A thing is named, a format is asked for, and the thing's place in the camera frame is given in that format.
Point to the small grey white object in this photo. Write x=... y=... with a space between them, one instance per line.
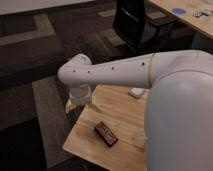
x=204 y=12

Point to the blue round disc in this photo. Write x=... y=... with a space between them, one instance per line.
x=178 y=11

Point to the brown rectangular eraser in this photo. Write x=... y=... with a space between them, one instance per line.
x=106 y=134

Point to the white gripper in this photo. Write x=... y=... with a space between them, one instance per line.
x=79 y=96

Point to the white ceramic cup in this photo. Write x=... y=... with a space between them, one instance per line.
x=137 y=92

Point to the black office chair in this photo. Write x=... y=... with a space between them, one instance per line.
x=141 y=25

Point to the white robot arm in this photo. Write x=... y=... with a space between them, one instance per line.
x=179 y=108

